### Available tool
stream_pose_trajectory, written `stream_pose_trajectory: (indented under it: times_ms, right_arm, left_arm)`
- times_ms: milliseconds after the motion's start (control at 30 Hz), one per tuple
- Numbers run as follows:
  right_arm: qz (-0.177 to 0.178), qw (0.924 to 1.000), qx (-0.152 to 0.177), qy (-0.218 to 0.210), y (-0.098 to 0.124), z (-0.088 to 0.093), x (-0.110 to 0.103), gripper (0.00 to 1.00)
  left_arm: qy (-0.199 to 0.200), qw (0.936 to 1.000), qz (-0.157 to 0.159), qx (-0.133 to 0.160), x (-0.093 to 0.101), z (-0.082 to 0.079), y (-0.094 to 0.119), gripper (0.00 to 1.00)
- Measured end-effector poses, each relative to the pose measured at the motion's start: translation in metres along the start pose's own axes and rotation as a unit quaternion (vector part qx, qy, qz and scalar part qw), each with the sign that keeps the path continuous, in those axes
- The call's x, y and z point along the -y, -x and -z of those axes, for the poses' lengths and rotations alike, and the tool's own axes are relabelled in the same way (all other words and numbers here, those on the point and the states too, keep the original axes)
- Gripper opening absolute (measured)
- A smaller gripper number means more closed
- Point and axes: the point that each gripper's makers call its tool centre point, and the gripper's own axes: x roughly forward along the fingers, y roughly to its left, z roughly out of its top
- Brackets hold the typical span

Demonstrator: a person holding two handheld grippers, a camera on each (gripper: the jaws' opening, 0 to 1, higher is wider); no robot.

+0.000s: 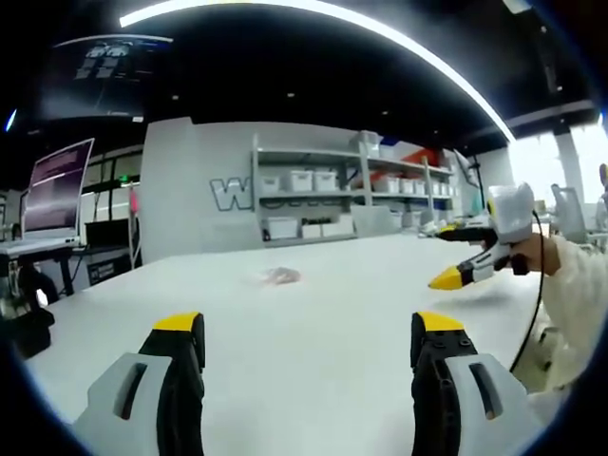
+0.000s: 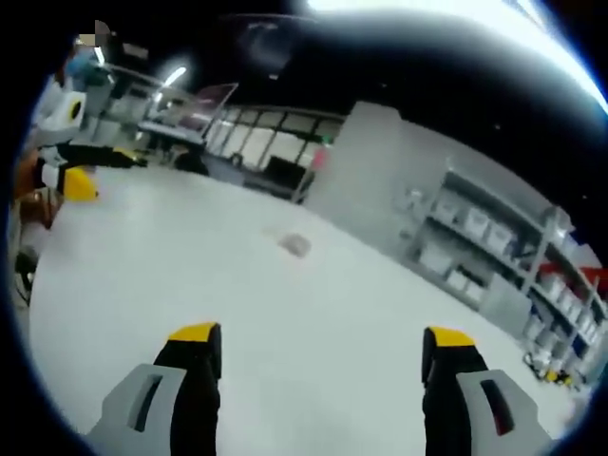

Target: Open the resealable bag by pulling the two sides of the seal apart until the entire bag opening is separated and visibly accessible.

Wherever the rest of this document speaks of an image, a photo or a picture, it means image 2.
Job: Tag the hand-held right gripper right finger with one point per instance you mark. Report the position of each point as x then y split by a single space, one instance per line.
451 380

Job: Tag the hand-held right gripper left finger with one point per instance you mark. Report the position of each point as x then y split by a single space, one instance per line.
190 380

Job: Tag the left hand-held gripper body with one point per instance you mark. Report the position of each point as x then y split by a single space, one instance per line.
66 114

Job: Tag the clear resealable bag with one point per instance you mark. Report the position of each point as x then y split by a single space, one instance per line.
294 243

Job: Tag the person's left hand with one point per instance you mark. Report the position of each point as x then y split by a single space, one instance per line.
26 178

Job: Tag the grey work table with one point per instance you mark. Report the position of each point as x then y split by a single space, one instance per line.
171 129

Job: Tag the black chair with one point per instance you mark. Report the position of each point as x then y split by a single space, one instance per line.
192 162

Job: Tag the long ceiling light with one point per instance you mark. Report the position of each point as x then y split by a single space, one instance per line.
175 77

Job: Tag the grey metal storage shelf rack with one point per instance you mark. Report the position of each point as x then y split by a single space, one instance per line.
513 247

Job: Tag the black monitor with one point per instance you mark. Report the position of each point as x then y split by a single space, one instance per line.
285 170

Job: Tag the red sign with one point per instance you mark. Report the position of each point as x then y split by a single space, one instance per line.
320 157

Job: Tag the grey cabinet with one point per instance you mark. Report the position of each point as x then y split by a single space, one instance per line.
380 157

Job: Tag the glass partition wall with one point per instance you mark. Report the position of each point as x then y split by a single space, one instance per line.
266 138

